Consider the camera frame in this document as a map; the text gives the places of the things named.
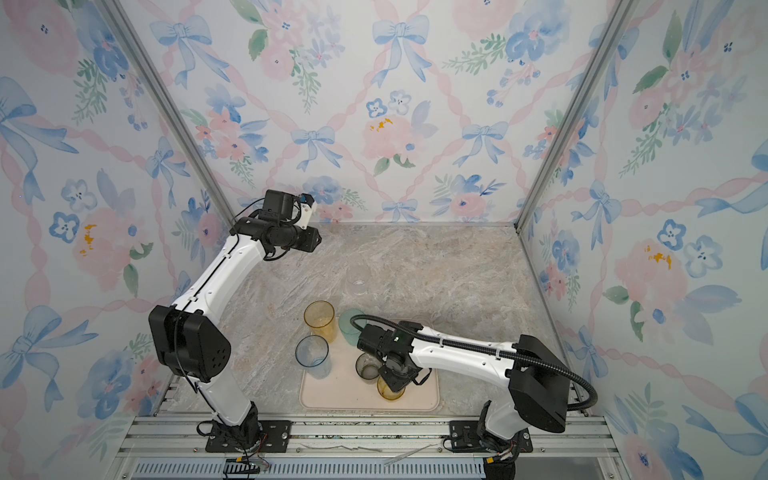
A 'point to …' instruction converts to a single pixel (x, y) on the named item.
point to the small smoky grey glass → (368, 367)
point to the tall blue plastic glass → (312, 352)
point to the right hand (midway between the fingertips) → (401, 377)
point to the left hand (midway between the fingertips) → (317, 235)
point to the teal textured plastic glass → (350, 331)
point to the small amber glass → (385, 391)
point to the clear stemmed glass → (357, 281)
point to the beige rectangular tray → (342, 390)
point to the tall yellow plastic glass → (320, 316)
